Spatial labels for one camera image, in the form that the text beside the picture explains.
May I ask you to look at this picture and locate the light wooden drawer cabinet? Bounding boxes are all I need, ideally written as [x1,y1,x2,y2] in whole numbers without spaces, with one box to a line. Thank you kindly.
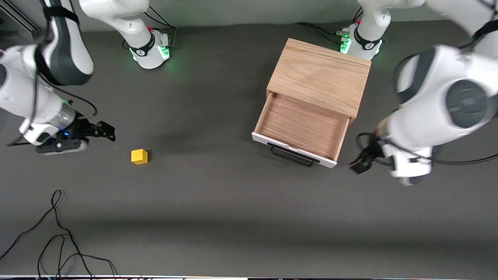
[266,38,372,125]

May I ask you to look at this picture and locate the aluminium frame rail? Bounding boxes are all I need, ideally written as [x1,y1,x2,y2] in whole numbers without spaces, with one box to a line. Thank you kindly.
[0,6,39,32]

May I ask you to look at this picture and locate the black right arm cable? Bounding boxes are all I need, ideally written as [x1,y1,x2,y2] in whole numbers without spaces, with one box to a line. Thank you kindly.
[7,0,98,147]

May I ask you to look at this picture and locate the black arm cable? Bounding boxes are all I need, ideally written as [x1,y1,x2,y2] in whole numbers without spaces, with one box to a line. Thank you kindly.
[7,0,98,147]
[356,132,498,166]

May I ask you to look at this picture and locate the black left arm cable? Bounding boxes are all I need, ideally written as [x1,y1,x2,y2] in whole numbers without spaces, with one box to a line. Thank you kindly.
[356,132,498,166]

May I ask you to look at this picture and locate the white-front drawer with black handle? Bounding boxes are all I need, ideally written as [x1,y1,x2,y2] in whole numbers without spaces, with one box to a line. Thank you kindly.
[252,91,351,169]

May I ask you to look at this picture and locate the black left base cables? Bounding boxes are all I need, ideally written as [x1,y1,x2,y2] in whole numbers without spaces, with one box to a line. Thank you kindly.
[294,7,364,44]

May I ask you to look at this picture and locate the thin black cable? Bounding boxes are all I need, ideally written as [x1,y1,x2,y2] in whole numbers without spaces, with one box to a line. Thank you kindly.
[0,189,95,280]
[37,233,118,280]

